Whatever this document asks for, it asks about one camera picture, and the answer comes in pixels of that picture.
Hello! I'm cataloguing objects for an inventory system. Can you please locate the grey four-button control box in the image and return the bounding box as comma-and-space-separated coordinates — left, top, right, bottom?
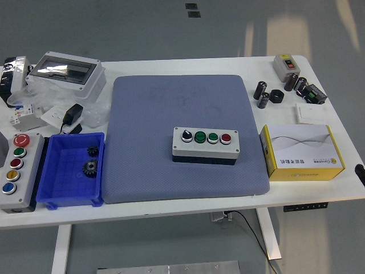
172, 127, 240, 166

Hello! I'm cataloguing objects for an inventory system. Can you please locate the grey five-button control box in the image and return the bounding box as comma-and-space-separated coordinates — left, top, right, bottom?
0, 132, 46, 213

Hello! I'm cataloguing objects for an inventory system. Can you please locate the yellow white cardboard box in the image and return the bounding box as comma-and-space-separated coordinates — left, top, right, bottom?
259, 124, 345, 182

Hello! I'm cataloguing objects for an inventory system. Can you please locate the black table control panel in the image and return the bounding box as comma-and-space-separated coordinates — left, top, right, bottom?
283, 202, 329, 212

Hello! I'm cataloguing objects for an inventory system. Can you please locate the black module with green terminal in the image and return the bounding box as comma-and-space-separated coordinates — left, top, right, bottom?
298, 83, 328, 105

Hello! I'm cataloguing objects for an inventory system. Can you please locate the black cylindrical capacitor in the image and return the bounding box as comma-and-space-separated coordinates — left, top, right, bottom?
283, 72, 299, 92
293, 76, 308, 94
253, 80, 268, 100
256, 91, 271, 109

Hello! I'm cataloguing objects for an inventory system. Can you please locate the black hex nut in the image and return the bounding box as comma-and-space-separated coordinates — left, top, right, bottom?
269, 89, 285, 104

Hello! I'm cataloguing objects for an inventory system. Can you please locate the white table leg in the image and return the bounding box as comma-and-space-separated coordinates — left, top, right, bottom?
51, 224, 72, 274
255, 207, 282, 261

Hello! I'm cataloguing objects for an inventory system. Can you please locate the blue-grey cushioned mat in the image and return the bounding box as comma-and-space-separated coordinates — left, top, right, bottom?
102, 74, 271, 204

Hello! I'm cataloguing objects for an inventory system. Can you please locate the large black bevel gear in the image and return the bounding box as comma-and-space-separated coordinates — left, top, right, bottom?
82, 159, 99, 179

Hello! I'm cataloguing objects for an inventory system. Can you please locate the black power adapter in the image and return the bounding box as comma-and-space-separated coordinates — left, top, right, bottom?
59, 103, 84, 134

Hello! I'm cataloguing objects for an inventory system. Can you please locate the blue plastic bin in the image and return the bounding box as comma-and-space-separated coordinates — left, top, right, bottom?
36, 132, 106, 211

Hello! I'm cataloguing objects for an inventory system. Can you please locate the clear plastic bag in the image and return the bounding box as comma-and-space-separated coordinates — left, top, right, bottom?
7, 76, 111, 129

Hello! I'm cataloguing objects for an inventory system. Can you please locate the grey metal plate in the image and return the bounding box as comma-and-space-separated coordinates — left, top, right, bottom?
13, 107, 49, 132

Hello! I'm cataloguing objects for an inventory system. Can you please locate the white circuit breaker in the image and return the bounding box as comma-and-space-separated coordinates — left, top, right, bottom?
8, 103, 37, 125

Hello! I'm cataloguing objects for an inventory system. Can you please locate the white wall switch plate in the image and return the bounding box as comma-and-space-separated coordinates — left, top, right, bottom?
295, 102, 327, 125

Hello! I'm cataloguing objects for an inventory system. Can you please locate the black cable under table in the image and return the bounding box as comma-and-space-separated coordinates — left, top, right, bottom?
226, 210, 279, 274

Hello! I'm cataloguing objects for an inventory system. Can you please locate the grey red-black push switch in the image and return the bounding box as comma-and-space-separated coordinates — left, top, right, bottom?
272, 54, 302, 83

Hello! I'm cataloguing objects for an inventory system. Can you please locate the grey bracket under table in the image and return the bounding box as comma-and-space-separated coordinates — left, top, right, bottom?
210, 211, 233, 223

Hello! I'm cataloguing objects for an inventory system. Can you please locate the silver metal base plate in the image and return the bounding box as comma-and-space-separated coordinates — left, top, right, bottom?
96, 260, 241, 274

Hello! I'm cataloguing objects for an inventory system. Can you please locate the grey enclosure with clear lid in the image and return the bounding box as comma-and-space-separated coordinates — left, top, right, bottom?
25, 51, 107, 99

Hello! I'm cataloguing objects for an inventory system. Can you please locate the white wall socket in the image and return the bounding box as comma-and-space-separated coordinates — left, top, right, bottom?
40, 105, 83, 134

